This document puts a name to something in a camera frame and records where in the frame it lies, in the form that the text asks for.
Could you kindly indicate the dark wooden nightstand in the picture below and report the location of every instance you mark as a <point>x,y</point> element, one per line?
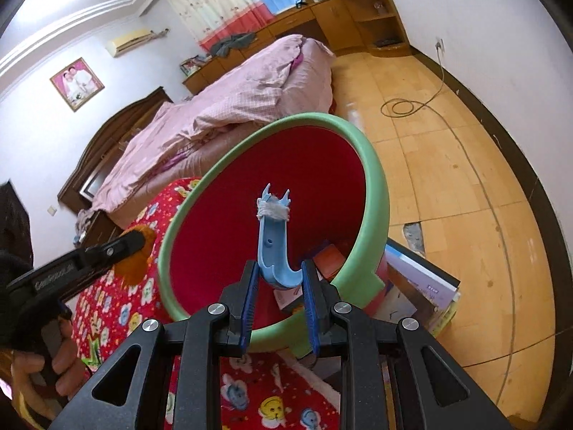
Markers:
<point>94,228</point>

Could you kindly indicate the dark wooden headboard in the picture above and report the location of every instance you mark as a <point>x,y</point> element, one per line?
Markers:
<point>105,149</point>

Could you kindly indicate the orange wrapper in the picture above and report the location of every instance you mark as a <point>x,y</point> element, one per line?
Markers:
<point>132,269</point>

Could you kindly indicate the pink bed quilt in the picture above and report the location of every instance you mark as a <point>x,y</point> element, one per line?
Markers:
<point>289,77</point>

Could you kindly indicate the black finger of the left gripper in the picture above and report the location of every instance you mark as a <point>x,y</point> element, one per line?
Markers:
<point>93,260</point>

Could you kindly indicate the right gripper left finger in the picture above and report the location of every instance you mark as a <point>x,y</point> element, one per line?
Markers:
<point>130,390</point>

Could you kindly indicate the wall air conditioner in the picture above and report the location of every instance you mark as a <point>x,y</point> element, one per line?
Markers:
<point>133,40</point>

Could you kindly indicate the floral red curtain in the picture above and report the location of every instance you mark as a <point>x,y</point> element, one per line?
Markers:
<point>210,21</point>

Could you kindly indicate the long wooden cabinet desk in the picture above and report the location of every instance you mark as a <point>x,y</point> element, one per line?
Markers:
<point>344,26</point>

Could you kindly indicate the stack of books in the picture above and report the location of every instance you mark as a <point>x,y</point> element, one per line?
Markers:
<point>416,288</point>

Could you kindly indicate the red smiley flower quilt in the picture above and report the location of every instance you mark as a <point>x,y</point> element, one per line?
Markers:
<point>279,394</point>

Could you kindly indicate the dark clothes on cabinet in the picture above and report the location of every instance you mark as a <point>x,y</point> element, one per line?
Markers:
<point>222,47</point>

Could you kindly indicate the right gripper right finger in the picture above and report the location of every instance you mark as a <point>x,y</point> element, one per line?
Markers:
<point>394,375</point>

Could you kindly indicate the white medicine box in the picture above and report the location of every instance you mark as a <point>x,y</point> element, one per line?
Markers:
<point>289,300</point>

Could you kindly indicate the blue plastic hook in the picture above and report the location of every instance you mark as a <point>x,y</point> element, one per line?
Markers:
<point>272,214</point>

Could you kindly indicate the green red trash basket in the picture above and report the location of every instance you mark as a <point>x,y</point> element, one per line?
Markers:
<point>338,196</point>

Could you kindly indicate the framed wedding photo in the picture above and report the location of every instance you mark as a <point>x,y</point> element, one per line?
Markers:
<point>76,84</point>

